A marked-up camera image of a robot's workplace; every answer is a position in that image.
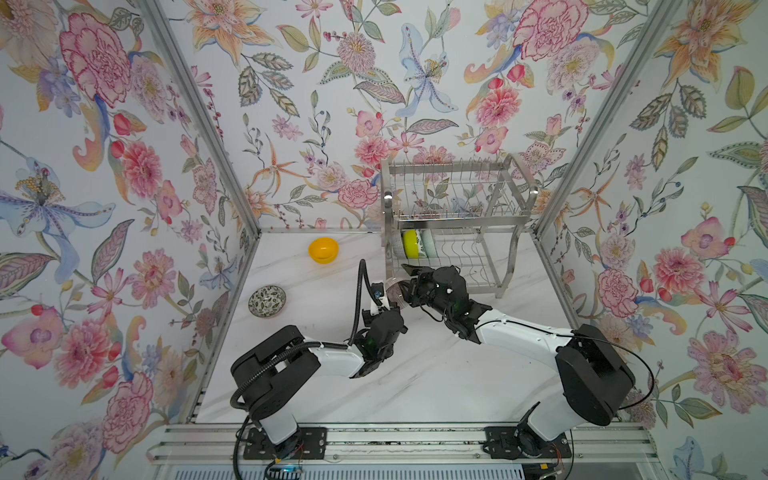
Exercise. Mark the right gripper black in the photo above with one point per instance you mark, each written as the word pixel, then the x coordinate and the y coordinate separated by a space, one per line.
pixel 426 275

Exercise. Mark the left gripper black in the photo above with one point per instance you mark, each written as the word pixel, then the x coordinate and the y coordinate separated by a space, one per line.
pixel 395 311

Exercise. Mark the purple striped glass bowl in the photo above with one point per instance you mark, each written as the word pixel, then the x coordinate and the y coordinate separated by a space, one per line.
pixel 397 293

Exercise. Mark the lime green plastic bowl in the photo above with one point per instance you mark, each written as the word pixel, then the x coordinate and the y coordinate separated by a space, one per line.
pixel 411 244

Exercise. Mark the green leaf pattern bowl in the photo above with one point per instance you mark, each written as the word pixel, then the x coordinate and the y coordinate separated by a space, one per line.
pixel 422 254

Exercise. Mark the silver two-tier dish rack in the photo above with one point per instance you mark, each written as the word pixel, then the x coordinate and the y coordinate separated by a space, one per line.
pixel 476 209

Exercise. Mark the speckled dark patterned bowl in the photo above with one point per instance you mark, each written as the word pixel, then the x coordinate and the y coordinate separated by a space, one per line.
pixel 267 301

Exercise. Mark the black white patterned bowl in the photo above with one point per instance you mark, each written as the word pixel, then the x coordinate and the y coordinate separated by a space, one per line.
pixel 397 245

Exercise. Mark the pale green glass bowl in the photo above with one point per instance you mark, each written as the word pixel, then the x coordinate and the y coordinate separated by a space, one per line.
pixel 429 245

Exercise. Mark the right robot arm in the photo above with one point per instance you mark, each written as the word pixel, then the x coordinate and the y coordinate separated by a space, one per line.
pixel 594 379

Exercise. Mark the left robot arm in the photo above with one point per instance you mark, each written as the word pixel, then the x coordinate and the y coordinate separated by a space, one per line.
pixel 269 375

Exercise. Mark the yellow plastic bowl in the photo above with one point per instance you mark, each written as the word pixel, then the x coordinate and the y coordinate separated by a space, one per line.
pixel 323 250

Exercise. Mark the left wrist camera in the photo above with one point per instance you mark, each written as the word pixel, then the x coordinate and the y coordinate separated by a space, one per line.
pixel 379 301

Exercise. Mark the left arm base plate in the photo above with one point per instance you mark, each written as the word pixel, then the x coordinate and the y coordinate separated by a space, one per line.
pixel 307 443

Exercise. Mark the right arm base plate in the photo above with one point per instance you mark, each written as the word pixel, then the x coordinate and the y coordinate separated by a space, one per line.
pixel 512 443

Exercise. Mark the aluminium mounting rail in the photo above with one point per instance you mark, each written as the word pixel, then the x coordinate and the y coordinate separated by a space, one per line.
pixel 403 443

